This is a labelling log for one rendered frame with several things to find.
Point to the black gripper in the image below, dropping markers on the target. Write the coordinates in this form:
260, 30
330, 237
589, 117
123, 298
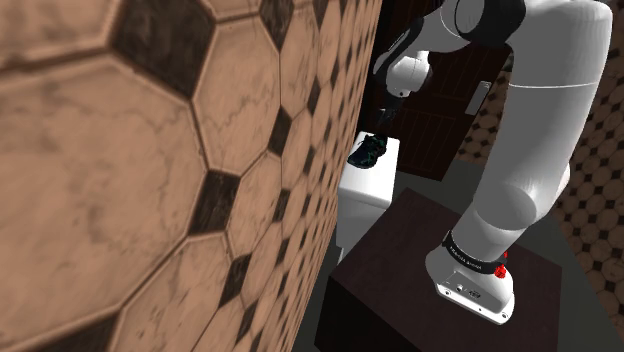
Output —
391, 106

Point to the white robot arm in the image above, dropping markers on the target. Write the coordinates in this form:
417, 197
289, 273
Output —
536, 122

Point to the black bowl with teal pattern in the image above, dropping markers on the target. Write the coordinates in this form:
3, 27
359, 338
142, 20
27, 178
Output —
366, 152

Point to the dark brown wooden door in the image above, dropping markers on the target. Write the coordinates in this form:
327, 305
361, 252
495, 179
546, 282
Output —
438, 131

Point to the white toilet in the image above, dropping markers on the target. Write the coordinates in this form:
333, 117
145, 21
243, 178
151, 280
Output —
365, 190

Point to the dark brown robot stand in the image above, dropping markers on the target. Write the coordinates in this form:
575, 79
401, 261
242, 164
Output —
390, 282

